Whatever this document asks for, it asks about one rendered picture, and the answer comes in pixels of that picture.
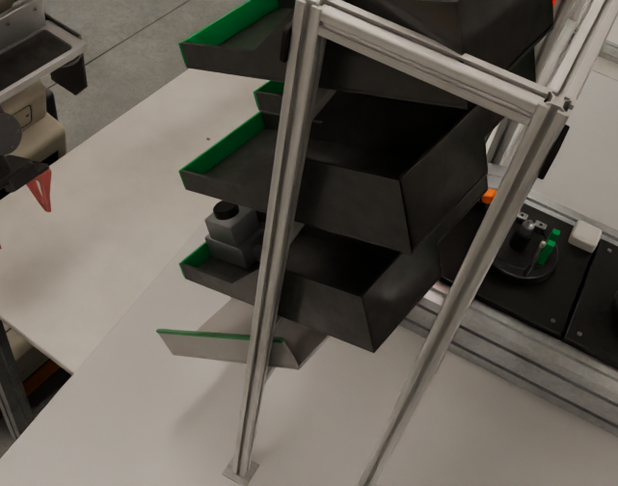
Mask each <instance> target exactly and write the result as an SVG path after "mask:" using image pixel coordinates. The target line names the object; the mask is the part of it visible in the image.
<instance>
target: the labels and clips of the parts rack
mask: <svg viewBox="0 0 618 486"><path fill-rule="evenodd" d="M330 5H331V7H330V6H326V7H325V8H324V9H323V10H322V12H321V16H320V20H321V21H323V24H322V25H320V26H319V28H318V35H319V36H321V37H323V38H326V39H328V40H330V41H334V42H336V43H338V44H341V45H343V46H345V47H347V48H350V49H352V50H354V51H357V52H359V53H361V54H363V55H365V56H367V57H369V58H372V59H374V60H376V61H378V62H381V63H383V64H385V65H388V66H390V67H392V68H396V69H398V70H400V71H402V72H405V73H407V74H409V75H412V76H413V77H415V78H417V79H420V80H422V81H424V82H427V83H429V84H431V85H433V86H436V87H438V88H440V89H443V90H445V91H447V92H449V93H452V94H454V95H457V96H460V97H461V98H463V99H466V100H468V101H470V102H472V103H475V104H477V105H479V106H482V107H484V108H486V109H488V110H491V111H493V112H495V113H498V114H500V115H502V116H504V117H506V118H508V119H510V120H513V121H515V122H518V123H521V124H523V125H525V126H528V124H529V122H530V120H531V118H532V115H533V113H534V111H535V109H536V107H537V105H538V103H539V101H540V99H541V97H542V96H543V93H544V91H545V90H546V87H544V86H541V85H539V84H537V83H534V82H532V81H530V80H527V79H525V78H523V77H521V76H519V75H516V74H514V73H512V72H509V71H507V70H505V69H502V68H500V67H496V66H494V65H492V64H489V63H487V62H485V61H482V60H480V59H477V58H475V57H473V56H471V55H469V54H467V53H465V54H464V55H463V56H462V55H460V54H458V53H456V52H455V51H453V50H451V49H449V48H447V47H446V46H444V45H442V44H440V43H439V42H437V41H435V40H432V39H430V38H428V37H425V36H423V35H422V34H419V33H417V32H415V31H412V30H410V29H408V28H405V27H403V26H401V25H398V24H396V23H393V22H391V21H389V20H386V19H384V18H382V17H380V16H378V15H376V14H373V13H370V12H367V11H365V10H363V9H360V8H358V7H355V6H353V5H351V4H348V3H346V2H344V1H341V0H332V1H331V2H330ZM292 23H293V19H292V20H291V21H290V22H289V23H288V24H287V25H286V26H285V27H284V29H283V31H282V43H281V51H280V61H281V62H282V63H285V62H286V61H287V59H288V51H289V45H290V38H291V30H292ZM456 59H458V60H460V61H462V62H464V63H463V64H462V63H461V62H459V61H458V60H456ZM569 128H570V126H569V125H567V124H565V125H564V127H563V129H562V131H561V133H560V135H559V137H558V138H557V140H556V142H555V144H554V146H553V148H552V150H551V153H550V155H549V156H548V158H547V160H546V162H545V164H544V166H543V168H542V170H541V172H540V174H539V175H538V178H540V179H544V178H545V176H546V174H547V172H548V170H549V168H550V166H551V164H552V162H553V160H554V158H555V156H556V154H557V153H558V152H559V150H560V147H561V145H562V143H563V141H564V139H565V137H566V135H567V133H568V130H569Z"/></svg>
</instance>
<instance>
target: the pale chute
mask: <svg viewBox="0 0 618 486"><path fill-rule="evenodd" d="M230 298H231V299H230V300H229V301H228V302H227V303H226V304H224V305H223V306H222V307H221V308H220V309H219V310H218V311H217V312H216V313H215V314H213V315H212V316H211V317H210V318H209V319H208V320H207V321H206V322H205V323H204V324H202V325H201V326H200V327H199V328H198V330H197V331H184V330H171V329H157V330H156V333H157V334H159V336H160V337H161V338H162V339H163V341H164V342H165V344H166V345H167V347H168V348H169V350H170V351H171V353H172V354H173V355H176V356H183V357H192V358H200V359H208V360H216V361H224V362H233V363H240V364H246V363H247V359H248V352H249V344H250V337H251V329H252V323H253V316H254V308H255V306H252V305H250V304H247V303H245V302H242V301H240V300H237V299H235V298H232V297H230ZM329 337H330V336H328V335H325V334H323V333H320V332H318V331H315V330H313V329H311V328H309V327H306V326H304V325H301V324H299V323H296V322H293V321H291V320H288V319H286V318H284V319H283V321H282V323H281V324H280V326H279V327H278V329H277V330H276V331H275V333H274V336H273V342H272V347H271V353H270V359H269V364H268V366H272V367H280V368H288V369H296V370H299V369H300V368H301V367H302V366H303V365H304V364H305V363H306V362H307V361H308V360H309V359H310V357H311V356H312V355H313V354H314V353H315V352H316V351H317V350H318V349H319V348H320V347H321V346H322V345H323V344H324V343H325V342H326V340H327V339H328V338H329Z"/></svg>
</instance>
